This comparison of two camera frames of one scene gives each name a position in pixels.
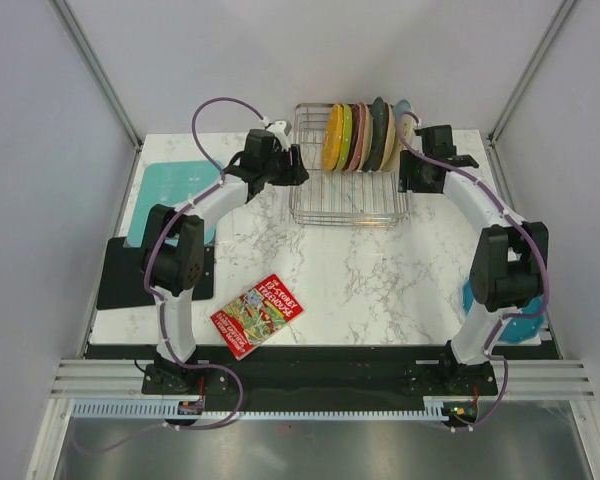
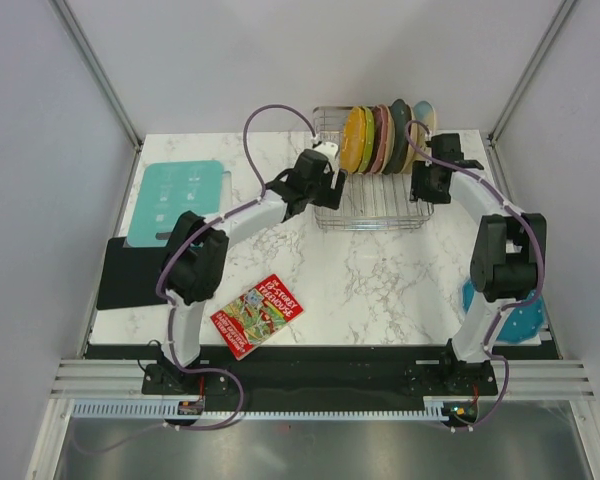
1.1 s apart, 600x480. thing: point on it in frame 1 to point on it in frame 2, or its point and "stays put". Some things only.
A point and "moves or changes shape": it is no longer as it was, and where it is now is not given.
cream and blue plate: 408,125 to 423,112
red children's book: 254,316 stays put
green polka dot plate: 346,136 to 369,140
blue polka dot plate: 517,329 stays put
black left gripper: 296,175 to 330,198
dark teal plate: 375,152 to 398,145
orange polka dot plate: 333,137 to 353,140
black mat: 123,282 stays put
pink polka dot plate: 358,136 to 379,120
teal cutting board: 169,184 stays put
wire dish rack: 337,197 moves or changes shape
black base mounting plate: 321,378 stays put
